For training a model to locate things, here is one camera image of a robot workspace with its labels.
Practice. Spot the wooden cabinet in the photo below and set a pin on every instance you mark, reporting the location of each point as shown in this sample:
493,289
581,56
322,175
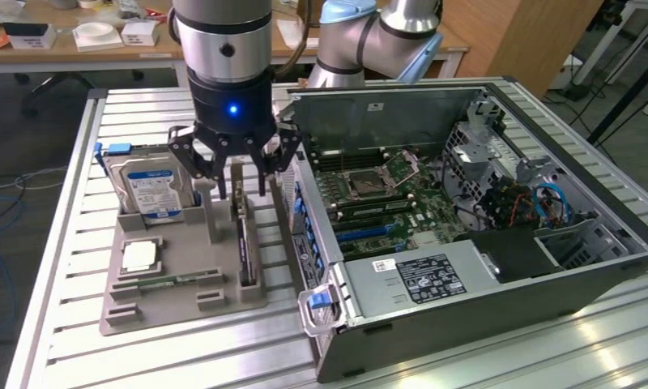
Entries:
519,40

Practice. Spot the grey cup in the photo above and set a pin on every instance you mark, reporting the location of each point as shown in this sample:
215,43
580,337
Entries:
64,3

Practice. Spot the silver CPU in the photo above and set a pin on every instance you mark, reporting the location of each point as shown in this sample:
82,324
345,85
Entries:
140,257

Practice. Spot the plain white box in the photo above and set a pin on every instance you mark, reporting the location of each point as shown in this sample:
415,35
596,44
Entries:
140,36

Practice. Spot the black open PC case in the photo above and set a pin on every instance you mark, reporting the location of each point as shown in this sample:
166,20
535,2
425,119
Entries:
465,348

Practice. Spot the RAM slot white latches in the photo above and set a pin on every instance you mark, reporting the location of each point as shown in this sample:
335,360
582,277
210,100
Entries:
373,216
365,149
373,205
365,159

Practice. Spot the green GPU card black heatsink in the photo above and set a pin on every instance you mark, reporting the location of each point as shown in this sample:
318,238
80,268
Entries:
243,243

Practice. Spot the black expansion slot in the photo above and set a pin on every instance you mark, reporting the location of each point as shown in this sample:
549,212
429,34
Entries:
357,225

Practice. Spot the grey parts rack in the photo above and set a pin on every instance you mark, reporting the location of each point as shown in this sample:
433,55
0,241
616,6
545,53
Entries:
195,263

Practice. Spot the tape roll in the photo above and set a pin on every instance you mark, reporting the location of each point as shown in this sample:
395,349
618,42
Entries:
92,4

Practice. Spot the silver finned chipset heatsink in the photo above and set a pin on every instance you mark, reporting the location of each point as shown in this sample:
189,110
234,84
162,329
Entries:
425,239

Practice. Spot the flat white paper box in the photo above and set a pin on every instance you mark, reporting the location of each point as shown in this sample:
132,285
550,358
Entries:
286,34

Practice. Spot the grey power supply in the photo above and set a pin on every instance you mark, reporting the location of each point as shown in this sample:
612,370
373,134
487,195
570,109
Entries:
367,300

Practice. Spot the green motherboard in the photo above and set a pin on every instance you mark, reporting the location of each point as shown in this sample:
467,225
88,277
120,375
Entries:
427,219

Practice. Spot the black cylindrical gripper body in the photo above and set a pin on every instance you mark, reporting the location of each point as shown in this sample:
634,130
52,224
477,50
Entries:
233,105

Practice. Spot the grey metal disk bay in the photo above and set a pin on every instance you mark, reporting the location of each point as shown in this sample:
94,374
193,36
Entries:
589,243

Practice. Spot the hard disk blue rails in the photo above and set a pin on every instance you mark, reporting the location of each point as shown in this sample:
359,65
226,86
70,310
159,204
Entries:
146,190

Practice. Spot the blue case latch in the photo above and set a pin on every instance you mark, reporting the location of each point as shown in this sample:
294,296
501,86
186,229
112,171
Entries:
319,303

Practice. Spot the white box dark top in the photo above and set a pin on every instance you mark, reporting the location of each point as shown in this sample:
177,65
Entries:
32,40

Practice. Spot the CPU socket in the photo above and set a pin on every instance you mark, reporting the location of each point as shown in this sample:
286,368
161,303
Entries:
365,182

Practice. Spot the thin metal locking lever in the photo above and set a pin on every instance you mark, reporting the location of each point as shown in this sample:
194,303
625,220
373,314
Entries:
345,162

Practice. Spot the black plastic shroud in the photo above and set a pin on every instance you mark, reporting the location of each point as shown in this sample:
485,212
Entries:
513,255

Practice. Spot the blue expansion slot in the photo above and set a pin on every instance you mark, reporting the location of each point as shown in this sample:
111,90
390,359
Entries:
365,233

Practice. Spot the green RAM stick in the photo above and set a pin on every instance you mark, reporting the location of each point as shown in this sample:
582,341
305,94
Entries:
167,279

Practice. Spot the black office chair base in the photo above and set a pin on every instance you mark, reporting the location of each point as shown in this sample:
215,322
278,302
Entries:
51,81

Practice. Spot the perforated metal disk bay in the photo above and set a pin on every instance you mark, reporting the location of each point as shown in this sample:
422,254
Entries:
475,162

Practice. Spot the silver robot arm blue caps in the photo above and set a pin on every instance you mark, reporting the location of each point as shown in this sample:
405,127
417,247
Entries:
222,40

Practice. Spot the white floor box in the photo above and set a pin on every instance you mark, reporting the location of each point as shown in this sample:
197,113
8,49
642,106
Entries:
562,77

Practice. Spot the red white package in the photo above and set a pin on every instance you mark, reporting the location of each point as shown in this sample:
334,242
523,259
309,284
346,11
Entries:
157,13

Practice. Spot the metal socket cover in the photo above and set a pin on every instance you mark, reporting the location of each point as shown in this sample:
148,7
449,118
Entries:
411,153

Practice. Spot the white square tray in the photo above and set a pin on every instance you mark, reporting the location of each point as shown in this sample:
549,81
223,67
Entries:
98,42

